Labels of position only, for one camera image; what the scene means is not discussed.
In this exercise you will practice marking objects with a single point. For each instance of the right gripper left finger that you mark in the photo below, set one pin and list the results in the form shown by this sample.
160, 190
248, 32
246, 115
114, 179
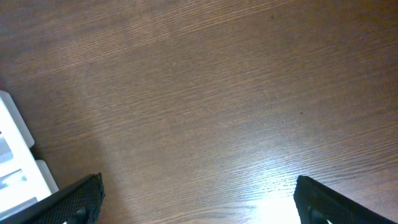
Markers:
80, 202

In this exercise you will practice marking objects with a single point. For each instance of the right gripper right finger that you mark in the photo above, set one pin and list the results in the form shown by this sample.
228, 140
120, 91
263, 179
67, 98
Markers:
317, 203

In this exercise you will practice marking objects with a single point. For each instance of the white plastic cutlery tray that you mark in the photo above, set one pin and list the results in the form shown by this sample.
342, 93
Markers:
24, 179

